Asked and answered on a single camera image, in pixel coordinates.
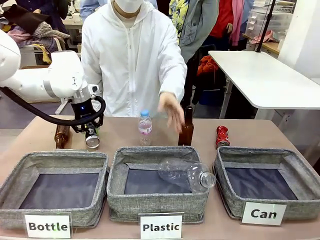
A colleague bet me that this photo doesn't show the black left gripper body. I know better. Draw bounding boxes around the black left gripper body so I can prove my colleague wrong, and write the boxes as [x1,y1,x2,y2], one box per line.
[70,97,104,133]

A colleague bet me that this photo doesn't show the black silver-topped can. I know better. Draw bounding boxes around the black silver-topped can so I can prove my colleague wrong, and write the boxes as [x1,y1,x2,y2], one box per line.
[84,126,101,149]

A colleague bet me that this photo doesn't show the grey fabric basket bottle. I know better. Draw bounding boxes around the grey fabric basket bottle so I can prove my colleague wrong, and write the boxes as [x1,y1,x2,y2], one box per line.
[0,149,110,230]

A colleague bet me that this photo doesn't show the grey fabric basket plastic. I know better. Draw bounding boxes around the grey fabric basket plastic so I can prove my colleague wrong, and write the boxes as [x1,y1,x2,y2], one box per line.
[106,145,210,224]

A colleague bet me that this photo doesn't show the crushed red can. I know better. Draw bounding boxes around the crushed red can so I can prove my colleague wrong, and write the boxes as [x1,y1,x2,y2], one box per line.
[215,125,231,150]

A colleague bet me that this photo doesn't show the grey fabric basket can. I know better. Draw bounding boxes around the grey fabric basket can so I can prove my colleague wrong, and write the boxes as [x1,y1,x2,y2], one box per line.
[212,145,320,221]

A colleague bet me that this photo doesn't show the white can label sign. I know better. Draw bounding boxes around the white can label sign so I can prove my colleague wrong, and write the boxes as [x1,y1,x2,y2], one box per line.
[240,201,288,226]

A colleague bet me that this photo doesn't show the person's left hand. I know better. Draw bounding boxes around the person's left hand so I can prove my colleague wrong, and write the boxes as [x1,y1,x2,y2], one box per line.
[157,91,186,135]

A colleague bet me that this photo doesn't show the brown glass bottle lying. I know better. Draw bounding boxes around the brown glass bottle lying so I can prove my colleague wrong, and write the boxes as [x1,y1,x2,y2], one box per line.
[55,124,72,150]

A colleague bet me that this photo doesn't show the clear water bottle blue cap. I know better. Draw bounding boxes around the clear water bottle blue cap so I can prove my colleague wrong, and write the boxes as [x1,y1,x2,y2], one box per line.
[138,109,153,147]

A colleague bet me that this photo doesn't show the person in white jacket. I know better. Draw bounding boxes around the person in white jacket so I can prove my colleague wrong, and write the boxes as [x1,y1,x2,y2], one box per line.
[80,0,188,118]

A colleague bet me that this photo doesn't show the brown glass bottle upright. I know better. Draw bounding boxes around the brown glass bottle upright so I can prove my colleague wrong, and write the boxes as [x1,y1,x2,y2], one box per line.
[177,105,195,147]

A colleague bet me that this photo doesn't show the pile of clothes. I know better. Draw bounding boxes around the pile of clothes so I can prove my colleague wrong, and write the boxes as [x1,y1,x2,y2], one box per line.
[0,3,72,65]

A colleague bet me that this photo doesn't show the white bottle label sign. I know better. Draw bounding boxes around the white bottle label sign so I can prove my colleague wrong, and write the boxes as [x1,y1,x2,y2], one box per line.
[24,211,73,239]

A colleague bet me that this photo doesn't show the large clear plastic bottle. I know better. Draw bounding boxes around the large clear plastic bottle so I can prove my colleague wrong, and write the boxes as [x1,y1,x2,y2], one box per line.
[157,158,217,194]

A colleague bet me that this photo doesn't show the white plastic label sign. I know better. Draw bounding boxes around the white plastic label sign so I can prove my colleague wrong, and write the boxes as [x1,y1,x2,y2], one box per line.
[137,212,185,240]

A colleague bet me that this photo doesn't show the orange bag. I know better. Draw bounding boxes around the orange bag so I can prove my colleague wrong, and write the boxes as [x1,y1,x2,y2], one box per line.
[196,55,221,77]

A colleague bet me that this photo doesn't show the person in grey coat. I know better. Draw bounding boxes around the person in grey coat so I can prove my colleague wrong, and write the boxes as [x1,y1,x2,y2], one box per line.
[168,0,220,64]

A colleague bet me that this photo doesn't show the person in red shirt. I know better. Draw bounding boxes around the person in red shirt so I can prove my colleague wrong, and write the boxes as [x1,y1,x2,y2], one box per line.
[209,0,246,47]

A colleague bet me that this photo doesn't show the white folding table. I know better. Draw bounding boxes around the white folding table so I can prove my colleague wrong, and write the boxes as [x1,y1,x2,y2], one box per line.
[207,50,320,119]

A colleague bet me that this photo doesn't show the black pole stand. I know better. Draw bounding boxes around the black pole stand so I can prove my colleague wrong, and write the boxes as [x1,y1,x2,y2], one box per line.
[255,0,277,53]

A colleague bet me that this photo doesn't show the clear plastic storage drawers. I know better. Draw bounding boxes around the clear plastic storage drawers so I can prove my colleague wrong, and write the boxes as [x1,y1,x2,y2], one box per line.
[244,8,294,42]

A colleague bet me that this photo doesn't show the black corrugated cable hose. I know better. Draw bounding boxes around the black corrugated cable hose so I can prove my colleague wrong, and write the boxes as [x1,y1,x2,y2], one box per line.
[0,85,107,127]

